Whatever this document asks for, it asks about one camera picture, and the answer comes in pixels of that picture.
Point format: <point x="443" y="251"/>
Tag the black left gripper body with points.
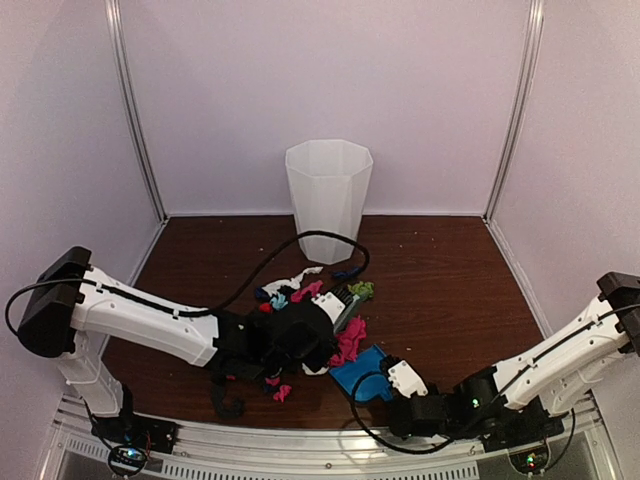
<point x="320" y="360"/>

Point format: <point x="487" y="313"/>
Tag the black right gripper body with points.
<point x="449" y="431"/>

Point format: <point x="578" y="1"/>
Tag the mint green hand brush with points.
<point x="351" y="303"/>

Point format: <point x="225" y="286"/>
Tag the large pink paper scrap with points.
<point x="349" y="342"/>

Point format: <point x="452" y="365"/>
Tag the blue plastic dustpan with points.
<point x="374" y="387"/>

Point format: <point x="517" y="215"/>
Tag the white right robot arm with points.
<point x="524" y="398"/>

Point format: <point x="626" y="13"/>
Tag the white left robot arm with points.
<point x="73" y="298"/>

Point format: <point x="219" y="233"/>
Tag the light blue paper scrap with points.
<point x="278" y="301"/>

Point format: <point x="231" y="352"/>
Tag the pink paper strip scrap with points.
<point x="309" y="291"/>

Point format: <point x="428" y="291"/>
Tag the long white paper scrap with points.
<point x="294" y="283"/>

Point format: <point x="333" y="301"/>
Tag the small pink scrap near front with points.
<point x="282" y="393"/>

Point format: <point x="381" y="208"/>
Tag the green paper scrap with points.
<point x="363" y="289"/>

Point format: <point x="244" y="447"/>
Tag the dark blue paper scrap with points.
<point x="346" y="274"/>

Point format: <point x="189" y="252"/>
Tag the black curled paper scrap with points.
<point x="226" y="409"/>

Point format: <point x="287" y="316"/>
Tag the translucent white waste bin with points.
<point x="328" y="183"/>

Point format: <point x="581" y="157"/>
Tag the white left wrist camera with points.
<point x="331" y="305"/>

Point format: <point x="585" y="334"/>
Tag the aluminium left frame rail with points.
<point x="136" y="131"/>

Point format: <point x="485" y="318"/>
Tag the aluminium frame rail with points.
<point x="136" y="131"/>
<point x="529" y="58"/>

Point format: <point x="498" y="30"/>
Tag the aluminium right frame rail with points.
<point x="529" y="58"/>

